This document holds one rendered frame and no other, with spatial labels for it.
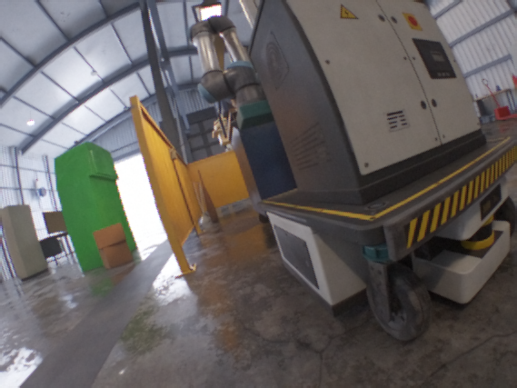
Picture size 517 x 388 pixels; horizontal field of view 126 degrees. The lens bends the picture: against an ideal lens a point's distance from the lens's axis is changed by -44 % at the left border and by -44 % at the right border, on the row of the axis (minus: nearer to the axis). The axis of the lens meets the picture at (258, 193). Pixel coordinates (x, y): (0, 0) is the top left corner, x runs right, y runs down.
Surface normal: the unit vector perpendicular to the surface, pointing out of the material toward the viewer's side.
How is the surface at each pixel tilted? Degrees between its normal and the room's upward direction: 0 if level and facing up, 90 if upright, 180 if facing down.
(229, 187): 90
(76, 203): 90
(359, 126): 90
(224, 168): 90
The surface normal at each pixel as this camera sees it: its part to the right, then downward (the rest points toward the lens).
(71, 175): 0.11, -0.18
